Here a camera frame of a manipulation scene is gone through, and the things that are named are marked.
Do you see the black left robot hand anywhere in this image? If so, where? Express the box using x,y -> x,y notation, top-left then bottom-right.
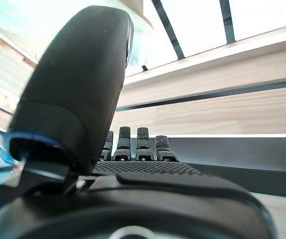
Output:
0,6 -> 278,239

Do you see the slatted wooden cabbage crate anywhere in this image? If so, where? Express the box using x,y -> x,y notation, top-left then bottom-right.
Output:
112,0 -> 286,137

